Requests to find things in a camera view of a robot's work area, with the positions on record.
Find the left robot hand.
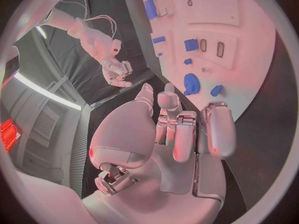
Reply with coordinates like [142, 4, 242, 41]
[81, 82, 238, 224]

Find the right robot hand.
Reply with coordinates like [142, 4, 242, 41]
[101, 56, 134, 88]

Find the white task board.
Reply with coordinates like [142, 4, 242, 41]
[120, 0, 278, 123]

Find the blue cylinder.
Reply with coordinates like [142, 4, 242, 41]
[144, 0, 160, 20]

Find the blue gear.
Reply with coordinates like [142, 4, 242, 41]
[182, 73, 201, 97]

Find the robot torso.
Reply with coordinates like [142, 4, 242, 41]
[13, 0, 81, 40]

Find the blue plug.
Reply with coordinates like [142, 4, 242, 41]
[210, 85, 224, 97]

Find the glowing light bar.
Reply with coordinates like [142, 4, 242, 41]
[0, 118, 22, 153]

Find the white cable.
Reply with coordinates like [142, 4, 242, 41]
[84, 14, 118, 39]
[60, 0, 89, 18]

